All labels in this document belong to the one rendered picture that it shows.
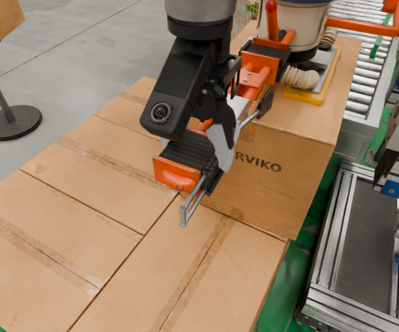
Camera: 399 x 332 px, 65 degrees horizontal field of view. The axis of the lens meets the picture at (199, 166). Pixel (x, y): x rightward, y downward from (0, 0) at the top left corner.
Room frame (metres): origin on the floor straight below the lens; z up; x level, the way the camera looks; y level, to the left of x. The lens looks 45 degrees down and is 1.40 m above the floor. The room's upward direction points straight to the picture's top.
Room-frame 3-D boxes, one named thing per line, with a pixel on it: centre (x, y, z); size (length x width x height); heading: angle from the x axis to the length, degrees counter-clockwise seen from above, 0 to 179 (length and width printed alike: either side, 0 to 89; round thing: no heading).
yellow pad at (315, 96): (0.84, -0.34, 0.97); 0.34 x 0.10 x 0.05; 154
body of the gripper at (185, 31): (0.36, 0.00, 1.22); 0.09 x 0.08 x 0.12; 154
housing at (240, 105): (0.46, -0.05, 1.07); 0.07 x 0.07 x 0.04; 64
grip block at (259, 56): (0.65, -0.14, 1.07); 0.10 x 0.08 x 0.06; 64
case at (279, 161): (0.87, -0.25, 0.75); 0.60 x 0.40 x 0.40; 155
